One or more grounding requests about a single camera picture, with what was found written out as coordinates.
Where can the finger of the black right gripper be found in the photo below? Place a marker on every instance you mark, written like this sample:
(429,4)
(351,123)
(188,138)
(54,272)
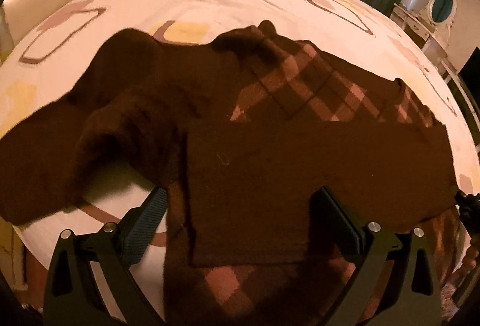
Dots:
(469,210)

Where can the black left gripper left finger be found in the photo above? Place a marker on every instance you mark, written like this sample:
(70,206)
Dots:
(72,296)

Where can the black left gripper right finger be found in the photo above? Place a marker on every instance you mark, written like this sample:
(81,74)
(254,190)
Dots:
(411,295)

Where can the brown plaid sweater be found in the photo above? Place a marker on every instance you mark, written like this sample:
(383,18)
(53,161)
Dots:
(242,132)

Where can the black flat television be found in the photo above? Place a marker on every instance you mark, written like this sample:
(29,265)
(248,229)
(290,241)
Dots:
(470,72)

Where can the white vanity dressing table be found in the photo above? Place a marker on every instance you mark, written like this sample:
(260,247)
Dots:
(420,32)

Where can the oval vanity mirror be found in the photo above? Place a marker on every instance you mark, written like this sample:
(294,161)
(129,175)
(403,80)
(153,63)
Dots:
(441,14)

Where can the patterned white bed sheet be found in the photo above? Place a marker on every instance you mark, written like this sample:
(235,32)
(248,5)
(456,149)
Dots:
(48,62)

